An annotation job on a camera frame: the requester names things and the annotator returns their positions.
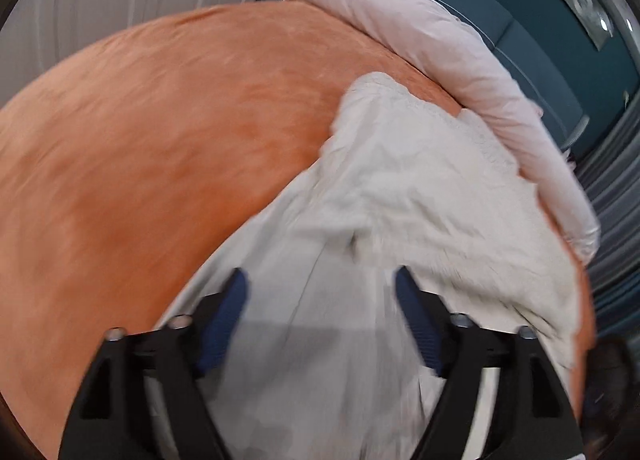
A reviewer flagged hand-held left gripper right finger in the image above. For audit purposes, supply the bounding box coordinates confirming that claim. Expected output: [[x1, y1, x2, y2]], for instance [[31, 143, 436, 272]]
[[394, 265, 587, 460]]

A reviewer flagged black puffer jacket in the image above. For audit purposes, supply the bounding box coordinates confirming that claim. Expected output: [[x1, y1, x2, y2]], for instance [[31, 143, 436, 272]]
[[582, 335, 640, 456]]

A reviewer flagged blue headboard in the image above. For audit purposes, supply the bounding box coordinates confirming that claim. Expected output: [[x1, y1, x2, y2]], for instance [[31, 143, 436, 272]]
[[350, 0, 591, 151]]

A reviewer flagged white blanket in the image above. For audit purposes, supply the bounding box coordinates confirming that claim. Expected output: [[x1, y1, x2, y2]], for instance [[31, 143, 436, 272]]
[[150, 71, 583, 460]]

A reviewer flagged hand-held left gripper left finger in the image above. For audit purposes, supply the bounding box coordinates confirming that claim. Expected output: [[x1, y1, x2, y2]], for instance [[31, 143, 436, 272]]
[[59, 267, 249, 460]]

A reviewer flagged orange plush bed cover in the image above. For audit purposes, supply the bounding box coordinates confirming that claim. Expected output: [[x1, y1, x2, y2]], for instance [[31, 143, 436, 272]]
[[0, 2, 598, 460]]

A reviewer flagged grey blue curtain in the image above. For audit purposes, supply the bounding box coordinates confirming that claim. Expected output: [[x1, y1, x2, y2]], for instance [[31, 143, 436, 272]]
[[565, 90, 640, 341]]

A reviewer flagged pale pink duvet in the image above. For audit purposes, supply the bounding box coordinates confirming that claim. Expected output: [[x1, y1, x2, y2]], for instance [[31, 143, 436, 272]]
[[284, 0, 601, 261]]

